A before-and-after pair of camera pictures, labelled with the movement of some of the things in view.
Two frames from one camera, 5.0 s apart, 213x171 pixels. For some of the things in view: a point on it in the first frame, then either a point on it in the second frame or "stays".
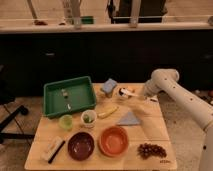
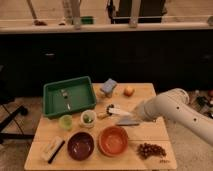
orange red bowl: [113, 141] stays
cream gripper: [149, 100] → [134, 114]
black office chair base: [3, 136] stays
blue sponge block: [110, 85] stays
